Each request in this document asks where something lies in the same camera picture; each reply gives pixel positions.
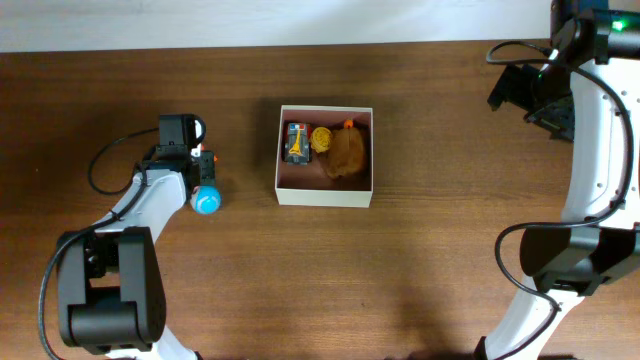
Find yellow plastic cage ball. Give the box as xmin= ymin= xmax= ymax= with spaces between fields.
xmin=310 ymin=127 xmax=333 ymax=153

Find white cardboard box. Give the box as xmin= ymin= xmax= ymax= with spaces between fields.
xmin=274 ymin=105 xmax=374 ymax=208

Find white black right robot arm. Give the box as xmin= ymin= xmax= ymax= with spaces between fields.
xmin=474 ymin=0 xmax=639 ymax=359

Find pink white toy figure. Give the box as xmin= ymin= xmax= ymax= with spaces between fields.
xmin=191 ymin=144 xmax=218 ymax=163

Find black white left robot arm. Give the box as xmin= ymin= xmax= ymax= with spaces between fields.
xmin=45 ymin=145 xmax=221 ymax=359

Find red grey toy truck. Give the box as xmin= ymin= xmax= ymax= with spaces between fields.
xmin=282 ymin=122 xmax=311 ymax=166

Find brown plush toy with orange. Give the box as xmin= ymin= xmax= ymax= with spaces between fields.
xmin=325 ymin=119 xmax=368 ymax=179

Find blue round toy ball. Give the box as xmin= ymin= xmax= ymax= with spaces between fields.
xmin=190 ymin=186 xmax=221 ymax=215

